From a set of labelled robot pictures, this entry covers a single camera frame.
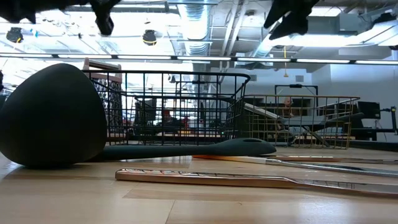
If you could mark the silver slanted ceiling duct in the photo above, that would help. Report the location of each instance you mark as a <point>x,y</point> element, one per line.
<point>264,46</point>

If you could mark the black background monitor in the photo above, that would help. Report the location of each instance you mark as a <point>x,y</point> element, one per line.
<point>369,110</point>

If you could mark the dark green silicone spatula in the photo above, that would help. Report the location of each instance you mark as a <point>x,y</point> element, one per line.
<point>53,115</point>

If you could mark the copper coloured cutlery piece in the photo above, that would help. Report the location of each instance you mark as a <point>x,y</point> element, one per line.
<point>202,179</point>
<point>311,158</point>

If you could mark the long ceiling light strip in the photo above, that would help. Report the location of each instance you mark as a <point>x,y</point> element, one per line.
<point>143,57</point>

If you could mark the person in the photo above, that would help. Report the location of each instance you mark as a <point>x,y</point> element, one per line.
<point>287,102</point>

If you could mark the silver round ceiling duct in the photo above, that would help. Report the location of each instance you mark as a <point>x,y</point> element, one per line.
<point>196,25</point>

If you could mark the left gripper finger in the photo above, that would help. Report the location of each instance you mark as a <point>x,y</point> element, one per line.
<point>105,21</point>

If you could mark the pink box grater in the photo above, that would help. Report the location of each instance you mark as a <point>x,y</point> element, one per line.
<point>102,63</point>

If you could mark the black metal rig frame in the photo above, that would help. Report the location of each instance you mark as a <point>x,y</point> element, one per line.
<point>373,144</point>

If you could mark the black background rig frame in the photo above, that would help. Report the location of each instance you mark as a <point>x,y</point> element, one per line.
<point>295,86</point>

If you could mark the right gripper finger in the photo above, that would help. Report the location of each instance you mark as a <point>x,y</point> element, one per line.
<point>292,26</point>
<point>280,12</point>

